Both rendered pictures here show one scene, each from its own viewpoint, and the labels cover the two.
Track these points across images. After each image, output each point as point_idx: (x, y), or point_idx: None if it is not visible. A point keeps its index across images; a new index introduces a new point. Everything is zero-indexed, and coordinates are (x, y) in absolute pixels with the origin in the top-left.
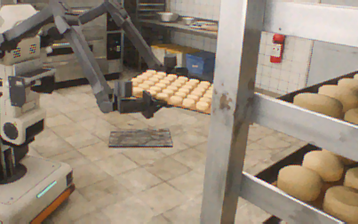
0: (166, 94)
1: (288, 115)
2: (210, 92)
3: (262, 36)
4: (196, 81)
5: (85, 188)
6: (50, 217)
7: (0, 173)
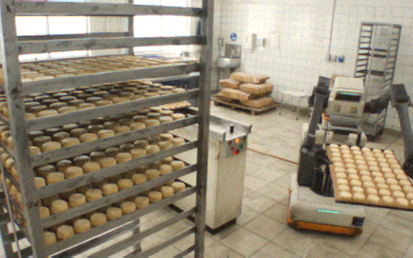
0: (339, 160)
1: None
2: (375, 179)
3: None
4: (397, 171)
5: (375, 243)
6: (326, 235)
7: (320, 186)
